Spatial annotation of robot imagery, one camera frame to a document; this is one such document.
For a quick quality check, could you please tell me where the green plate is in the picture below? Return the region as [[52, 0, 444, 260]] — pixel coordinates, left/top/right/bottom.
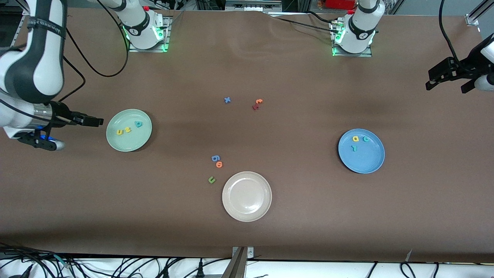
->
[[106, 109, 153, 152]]

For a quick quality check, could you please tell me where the aluminium corner profile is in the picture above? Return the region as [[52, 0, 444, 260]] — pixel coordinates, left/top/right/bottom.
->
[[465, 0, 494, 27]]

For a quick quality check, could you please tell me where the blue plate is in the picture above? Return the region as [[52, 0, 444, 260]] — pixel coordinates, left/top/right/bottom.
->
[[338, 129, 385, 174]]

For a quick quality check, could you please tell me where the red box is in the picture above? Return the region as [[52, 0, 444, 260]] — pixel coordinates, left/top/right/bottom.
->
[[325, 0, 356, 10]]

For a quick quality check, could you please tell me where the beige plate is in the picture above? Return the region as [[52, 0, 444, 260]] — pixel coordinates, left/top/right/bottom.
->
[[222, 171, 272, 222]]

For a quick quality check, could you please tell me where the brown table cover sheet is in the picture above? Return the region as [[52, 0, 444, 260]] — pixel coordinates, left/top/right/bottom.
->
[[0, 6, 494, 263]]

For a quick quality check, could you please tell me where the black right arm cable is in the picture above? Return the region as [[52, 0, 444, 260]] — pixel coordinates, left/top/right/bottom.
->
[[0, 0, 129, 116]]

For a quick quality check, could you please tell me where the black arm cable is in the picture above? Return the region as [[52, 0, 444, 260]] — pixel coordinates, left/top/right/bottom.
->
[[0, 0, 129, 116], [439, 0, 464, 70]]

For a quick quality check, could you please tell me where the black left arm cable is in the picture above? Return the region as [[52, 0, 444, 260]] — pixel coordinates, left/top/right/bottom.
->
[[439, 0, 464, 70]]

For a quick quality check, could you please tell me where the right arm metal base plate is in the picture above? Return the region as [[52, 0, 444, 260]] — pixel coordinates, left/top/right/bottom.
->
[[129, 15, 172, 53]]

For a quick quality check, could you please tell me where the aluminium side rail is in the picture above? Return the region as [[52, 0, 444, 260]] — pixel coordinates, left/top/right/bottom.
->
[[12, 14, 29, 46]]

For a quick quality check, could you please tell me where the black table cable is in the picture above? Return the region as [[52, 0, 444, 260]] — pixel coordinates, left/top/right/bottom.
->
[[307, 11, 333, 24], [266, 11, 340, 33]]

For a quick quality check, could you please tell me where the black jack cable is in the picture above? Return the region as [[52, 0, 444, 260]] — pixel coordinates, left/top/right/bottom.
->
[[8, 264, 33, 278]]

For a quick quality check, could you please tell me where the black looped floor cable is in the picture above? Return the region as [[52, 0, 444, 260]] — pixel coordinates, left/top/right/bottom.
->
[[399, 262, 417, 278]]

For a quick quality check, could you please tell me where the grey metal frame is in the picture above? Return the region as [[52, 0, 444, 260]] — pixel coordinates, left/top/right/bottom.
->
[[225, 0, 283, 13]]

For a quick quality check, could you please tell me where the aluminium frame profile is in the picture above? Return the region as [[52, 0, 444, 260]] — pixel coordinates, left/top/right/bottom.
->
[[222, 246, 247, 278]]

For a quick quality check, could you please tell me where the small metal bracket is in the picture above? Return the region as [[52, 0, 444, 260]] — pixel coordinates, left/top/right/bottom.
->
[[232, 246, 254, 259]]

